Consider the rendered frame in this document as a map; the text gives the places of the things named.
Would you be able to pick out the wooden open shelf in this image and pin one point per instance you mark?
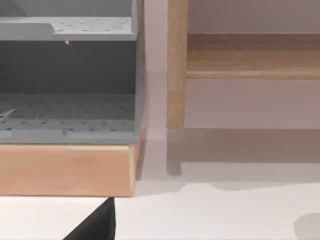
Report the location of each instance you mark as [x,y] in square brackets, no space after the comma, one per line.
[250,62]

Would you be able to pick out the grey pierced drawer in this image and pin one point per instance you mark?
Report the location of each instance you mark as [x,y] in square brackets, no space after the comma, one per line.
[67,110]

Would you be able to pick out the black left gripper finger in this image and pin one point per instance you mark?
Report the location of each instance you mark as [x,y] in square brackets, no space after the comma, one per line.
[102,222]

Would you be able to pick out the pale wooden drawer front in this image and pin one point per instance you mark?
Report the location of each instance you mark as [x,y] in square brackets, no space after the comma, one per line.
[65,170]

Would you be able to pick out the wooden cabinet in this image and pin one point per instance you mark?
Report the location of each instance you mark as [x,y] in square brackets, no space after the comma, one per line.
[142,87]

